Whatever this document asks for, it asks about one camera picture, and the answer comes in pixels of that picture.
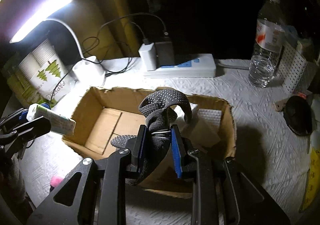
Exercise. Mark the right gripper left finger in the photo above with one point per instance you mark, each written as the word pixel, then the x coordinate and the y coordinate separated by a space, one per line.
pixel 136 145

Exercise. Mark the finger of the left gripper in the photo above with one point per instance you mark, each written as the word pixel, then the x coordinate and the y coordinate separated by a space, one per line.
pixel 16 128

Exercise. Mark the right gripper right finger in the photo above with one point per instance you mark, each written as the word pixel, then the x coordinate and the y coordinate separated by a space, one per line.
pixel 179 147

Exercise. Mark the green white tissue pack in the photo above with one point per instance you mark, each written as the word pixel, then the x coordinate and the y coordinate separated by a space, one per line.
pixel 59 124

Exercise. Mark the grey dotted sock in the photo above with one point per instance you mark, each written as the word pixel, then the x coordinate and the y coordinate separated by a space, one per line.
pixel 158 116

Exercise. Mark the pink small object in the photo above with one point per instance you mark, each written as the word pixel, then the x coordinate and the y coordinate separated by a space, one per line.
pixel 55 181

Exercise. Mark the brown cardboard box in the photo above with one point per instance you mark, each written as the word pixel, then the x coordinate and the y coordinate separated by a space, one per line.
pixel 103 114

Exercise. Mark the paper cup package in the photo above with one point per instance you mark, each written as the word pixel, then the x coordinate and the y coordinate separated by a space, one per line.
pixel 40 76

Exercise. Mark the white desk lamp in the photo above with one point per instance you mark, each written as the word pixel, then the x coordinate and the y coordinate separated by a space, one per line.
pixel 90 72

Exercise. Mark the white power strip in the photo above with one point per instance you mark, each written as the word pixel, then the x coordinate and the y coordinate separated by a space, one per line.
pixel 201 66

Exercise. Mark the white usb charger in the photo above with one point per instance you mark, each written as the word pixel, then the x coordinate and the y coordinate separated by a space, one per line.
pixel 148 56

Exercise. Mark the black power adapter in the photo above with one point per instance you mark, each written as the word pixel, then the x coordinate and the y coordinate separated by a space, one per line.
pixel 165 53

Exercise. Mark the black round lid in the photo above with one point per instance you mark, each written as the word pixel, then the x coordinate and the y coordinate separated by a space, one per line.
pixel 298 116

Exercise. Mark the yellow plastic bag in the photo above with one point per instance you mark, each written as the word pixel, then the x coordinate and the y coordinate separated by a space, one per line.
pixel 312 183

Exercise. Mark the white perforated organizer basket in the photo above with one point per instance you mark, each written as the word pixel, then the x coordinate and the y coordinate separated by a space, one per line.
pixel 295 71

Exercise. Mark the clear water bottle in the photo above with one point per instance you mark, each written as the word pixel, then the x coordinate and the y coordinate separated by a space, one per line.
pixel 269 39

